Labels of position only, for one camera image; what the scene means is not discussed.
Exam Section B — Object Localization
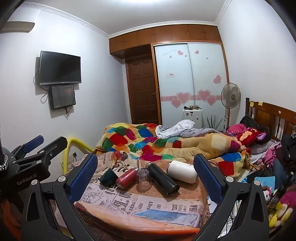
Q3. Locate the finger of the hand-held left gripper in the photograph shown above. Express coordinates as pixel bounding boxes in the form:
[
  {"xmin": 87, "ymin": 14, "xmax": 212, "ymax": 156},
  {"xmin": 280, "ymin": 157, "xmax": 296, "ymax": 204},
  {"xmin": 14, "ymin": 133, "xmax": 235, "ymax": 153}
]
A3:
[
  {"xmin": 11, "ymin": 135, "xmax": 45, "ymax": 159},
  {"xmin": 35, "ymin": 136, "xmax": 68, "ymax": 163}
]

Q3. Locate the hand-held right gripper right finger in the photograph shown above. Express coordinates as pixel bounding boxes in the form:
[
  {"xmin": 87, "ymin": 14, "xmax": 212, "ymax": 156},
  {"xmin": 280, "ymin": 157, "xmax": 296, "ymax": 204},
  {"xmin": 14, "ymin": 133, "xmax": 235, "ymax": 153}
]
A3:
[{"xmin": 193, "ymin": 153, "xmax": 270, "ymax": 241}]

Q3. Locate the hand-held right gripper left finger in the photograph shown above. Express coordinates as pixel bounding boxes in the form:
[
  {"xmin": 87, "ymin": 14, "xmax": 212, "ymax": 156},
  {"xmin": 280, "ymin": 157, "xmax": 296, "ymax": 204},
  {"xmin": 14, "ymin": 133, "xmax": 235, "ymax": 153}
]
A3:
[{"xmin": 21, "ymin": 153, "xmax": 99, "ymax": 241}]

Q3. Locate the dark green cup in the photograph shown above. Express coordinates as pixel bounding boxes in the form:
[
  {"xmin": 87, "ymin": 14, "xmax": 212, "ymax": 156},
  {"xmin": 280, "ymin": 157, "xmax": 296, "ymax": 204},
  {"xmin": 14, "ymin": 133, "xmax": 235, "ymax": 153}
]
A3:
[{"xmin": 99, "ymin": 168, "xmax": 120, "ymax": 186}]

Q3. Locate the white cup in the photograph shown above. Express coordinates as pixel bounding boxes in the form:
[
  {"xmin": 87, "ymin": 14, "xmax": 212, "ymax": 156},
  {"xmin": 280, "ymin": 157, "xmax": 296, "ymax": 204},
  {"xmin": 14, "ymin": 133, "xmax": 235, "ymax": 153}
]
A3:
[{"xmin": 167, "ymin": 160, "xmax": 199, "ymax": 184}]

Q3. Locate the clear plastic cup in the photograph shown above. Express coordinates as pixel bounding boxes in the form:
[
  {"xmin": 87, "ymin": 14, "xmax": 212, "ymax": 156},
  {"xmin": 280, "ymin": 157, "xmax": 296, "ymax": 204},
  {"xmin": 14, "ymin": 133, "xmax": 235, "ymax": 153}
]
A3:
[{"xmin": 136, "ymin": 168, "xmax": 153, "ymax": 192}]

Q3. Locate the yellow foam tube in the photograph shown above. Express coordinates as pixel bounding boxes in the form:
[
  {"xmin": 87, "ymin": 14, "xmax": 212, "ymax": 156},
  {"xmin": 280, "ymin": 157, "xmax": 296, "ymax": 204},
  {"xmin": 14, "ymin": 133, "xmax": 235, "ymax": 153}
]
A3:
[{"xmin": 62, "ymin": 137, "xmax": 95, "ymax": 174}]

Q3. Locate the red metal bottle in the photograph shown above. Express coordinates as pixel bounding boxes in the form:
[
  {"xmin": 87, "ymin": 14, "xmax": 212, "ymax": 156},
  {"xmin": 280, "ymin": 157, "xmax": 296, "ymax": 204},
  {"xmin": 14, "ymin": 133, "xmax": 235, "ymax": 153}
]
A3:
[{"xmin": 115, "ymin": 168, "xmax": 138, "ymax": 189}]

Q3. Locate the black thermos bottle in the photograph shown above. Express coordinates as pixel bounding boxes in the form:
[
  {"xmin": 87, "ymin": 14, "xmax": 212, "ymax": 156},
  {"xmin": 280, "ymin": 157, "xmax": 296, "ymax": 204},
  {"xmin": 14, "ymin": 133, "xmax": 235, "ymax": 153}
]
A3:
[{"xmin": 145, "ymin": 163, "xmax": 180, "ymax": 197}]

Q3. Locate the orange cloth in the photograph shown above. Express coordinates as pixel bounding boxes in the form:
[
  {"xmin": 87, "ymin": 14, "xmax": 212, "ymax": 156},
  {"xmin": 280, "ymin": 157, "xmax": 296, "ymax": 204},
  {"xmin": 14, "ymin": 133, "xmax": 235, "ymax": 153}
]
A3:
[{"xmin": 0, "ymin": 199, "xmax": 22, "ymax": 241}]

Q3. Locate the grey checked sheet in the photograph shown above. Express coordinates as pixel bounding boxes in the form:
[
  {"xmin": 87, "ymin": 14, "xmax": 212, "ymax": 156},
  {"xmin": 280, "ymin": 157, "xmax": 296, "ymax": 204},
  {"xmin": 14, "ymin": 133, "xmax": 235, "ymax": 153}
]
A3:
[{"xmin": 155, "ymin": 120, "xmax": 223, "ymax": 140}]

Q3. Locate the dry twig plant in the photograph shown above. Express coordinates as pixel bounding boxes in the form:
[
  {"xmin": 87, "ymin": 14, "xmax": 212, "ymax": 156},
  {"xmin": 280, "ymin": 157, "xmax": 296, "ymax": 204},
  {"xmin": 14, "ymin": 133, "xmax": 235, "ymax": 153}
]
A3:
[{"xmin": 206, "ymin": 114, "xmax": 224, "ymax": 129}]

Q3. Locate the pink pillow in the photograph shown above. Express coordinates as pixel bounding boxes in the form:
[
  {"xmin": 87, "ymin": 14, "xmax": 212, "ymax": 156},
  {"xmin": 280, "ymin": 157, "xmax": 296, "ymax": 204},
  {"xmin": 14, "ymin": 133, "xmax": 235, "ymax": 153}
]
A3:
[{"xmin": 227, "ymin": 124, "xmax": 247, "ymax": 135}]

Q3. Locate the blue booklet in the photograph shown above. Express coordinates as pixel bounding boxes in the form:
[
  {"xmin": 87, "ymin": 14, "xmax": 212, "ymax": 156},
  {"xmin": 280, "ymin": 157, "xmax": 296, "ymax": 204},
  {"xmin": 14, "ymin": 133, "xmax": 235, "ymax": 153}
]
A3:
[{"xmin": 253, "ymin": 176, "xmax": 276, "ymax": 193}]

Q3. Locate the red plush toy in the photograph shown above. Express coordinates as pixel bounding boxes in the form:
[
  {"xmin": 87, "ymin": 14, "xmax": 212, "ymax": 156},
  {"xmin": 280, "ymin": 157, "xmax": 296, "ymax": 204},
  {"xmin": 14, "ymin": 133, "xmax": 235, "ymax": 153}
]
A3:
[{"xmin": 236, "ymin": 127, "xmax": 269, "ymax": 148}]

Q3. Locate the white and pink doll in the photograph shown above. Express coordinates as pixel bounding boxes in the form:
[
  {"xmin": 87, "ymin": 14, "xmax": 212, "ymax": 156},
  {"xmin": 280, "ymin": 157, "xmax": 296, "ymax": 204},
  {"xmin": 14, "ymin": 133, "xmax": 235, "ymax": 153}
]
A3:
[{"xmin": 262, "ymin": 185, "xmax": 275, "ymax": 205}]

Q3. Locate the white small cabinet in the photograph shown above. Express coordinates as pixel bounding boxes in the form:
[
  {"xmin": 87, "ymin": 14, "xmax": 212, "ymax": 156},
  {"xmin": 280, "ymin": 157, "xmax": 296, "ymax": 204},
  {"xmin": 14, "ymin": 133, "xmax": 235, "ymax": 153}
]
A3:
[{"xmin": 182, "ymin": 109, "xmax": 203, "ymax": 128}]

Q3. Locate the colourful patchwork quilt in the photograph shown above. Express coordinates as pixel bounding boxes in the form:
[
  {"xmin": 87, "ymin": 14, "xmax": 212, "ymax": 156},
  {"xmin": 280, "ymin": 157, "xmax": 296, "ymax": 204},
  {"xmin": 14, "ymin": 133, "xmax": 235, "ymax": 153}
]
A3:
[{"xmin": 95, "ymin": 123, "xmax": 252, "ymax": 179}]

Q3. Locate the newspaper print tablecloth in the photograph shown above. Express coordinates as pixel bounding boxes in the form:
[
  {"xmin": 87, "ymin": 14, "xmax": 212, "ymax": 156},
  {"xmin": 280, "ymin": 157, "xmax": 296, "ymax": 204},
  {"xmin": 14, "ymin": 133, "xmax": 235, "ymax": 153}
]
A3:
[{"xmin": 73, "ymin": 151, "xmax": 210, "ymax": 235}]

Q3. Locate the pink cloth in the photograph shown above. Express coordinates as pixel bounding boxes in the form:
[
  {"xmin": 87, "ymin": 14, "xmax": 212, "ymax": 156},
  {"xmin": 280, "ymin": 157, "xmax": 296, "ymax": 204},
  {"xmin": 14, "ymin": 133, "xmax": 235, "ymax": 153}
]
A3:
[{"xmin": 263, "ymin": 141, "xmax": 282, "ymax": 165}]

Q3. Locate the black bag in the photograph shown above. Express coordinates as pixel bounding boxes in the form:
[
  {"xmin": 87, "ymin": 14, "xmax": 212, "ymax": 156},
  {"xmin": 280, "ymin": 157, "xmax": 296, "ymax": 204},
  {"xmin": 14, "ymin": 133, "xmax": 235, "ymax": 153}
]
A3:
[{"xmin": 239, "ymin": 115, "xmax": 270, "ymax": 131}]

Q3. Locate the yellow plush toy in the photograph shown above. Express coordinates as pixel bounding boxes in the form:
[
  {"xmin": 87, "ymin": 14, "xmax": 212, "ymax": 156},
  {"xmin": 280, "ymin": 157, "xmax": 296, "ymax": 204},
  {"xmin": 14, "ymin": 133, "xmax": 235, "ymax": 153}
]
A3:
[{"xmin": 268, "ymin": 202, "xmax": 293, "ymax": 229}]

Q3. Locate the group of pink heart stickers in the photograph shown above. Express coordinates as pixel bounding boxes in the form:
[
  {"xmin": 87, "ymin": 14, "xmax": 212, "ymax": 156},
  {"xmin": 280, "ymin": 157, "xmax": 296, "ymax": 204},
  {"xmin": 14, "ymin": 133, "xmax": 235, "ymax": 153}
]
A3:
[{"xmin": 170, "ymin": 49, "xmax": 222, "ymax": 110}]

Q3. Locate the white standing fan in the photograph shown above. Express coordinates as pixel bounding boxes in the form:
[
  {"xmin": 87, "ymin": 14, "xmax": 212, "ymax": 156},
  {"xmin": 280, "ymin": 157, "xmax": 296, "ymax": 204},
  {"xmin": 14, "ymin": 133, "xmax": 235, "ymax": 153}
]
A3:
[{"xmin": 220, "ymin": 83, "xmax": 241, "ymax": 133}]

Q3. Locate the dark jacket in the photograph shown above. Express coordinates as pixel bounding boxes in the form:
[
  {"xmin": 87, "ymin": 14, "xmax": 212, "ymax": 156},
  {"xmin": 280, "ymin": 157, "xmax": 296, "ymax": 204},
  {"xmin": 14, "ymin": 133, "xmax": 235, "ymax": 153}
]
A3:
[{"xmin": 279, "ymin": 133, "xmax": 296, "ymax": 168}]

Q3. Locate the wooden bed headboard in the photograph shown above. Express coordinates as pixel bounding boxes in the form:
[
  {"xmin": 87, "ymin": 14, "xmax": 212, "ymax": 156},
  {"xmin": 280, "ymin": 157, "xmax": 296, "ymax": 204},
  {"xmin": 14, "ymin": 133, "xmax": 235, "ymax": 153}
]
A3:
[{"xmin": 245, "ymin": 97, "xmax": 296, "ymax": 142}]

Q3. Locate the brown wooden door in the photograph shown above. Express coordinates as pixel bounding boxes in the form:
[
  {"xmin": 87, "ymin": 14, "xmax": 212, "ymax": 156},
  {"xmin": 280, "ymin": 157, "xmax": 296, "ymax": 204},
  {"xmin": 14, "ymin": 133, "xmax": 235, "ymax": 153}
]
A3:
[{"xmin": 125, "ymin": 58, "xmax": 160, "ymax": 125}]

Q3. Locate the wooden wardrobe with glass doors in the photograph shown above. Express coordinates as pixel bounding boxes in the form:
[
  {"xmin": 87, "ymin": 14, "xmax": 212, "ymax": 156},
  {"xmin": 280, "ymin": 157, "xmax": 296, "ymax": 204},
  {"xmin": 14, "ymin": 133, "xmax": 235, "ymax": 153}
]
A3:
[{"xmin": 109, "ymin": 24, "xmax": 230, "ymax": 127}]

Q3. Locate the white air conditioner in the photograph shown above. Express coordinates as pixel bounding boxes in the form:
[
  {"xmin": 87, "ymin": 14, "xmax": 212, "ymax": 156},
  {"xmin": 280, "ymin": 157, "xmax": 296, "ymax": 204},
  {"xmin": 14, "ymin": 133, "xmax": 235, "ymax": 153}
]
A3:
[{"xmin": 1, "ymin": 22, "xmax": 36, "ymax": 33}]

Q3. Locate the white beaded cord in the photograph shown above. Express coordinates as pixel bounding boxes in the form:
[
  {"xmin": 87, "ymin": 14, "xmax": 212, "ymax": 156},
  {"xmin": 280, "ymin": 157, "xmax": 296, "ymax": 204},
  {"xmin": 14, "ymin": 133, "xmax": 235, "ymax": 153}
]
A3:
[{"xmin": 0, "ymin": 152, "xmax": 9, "ymax": 172}]

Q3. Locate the small black wall monitor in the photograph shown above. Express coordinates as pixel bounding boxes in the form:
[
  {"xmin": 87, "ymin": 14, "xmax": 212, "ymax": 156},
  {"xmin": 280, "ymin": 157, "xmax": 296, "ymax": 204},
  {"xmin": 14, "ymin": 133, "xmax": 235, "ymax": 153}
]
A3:
[{"xmin": 49, "ymin": 85, "xmax": 77, "ymax": 110}]

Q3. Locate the black wall television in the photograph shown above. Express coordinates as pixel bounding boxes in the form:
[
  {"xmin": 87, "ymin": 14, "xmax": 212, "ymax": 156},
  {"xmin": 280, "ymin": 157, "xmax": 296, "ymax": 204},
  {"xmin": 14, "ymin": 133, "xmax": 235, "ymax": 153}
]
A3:
[{"xmin": 39, "ymin": 50, "xmax": 82, "ymax": 86}]

